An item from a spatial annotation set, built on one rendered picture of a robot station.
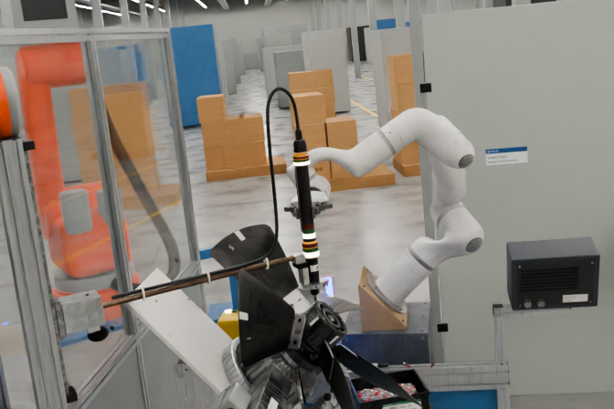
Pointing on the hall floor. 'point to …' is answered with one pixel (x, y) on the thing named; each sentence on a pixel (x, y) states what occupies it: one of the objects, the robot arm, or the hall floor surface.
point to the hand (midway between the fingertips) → (306, 211)
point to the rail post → (503, 399)
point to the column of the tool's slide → (29, 277)
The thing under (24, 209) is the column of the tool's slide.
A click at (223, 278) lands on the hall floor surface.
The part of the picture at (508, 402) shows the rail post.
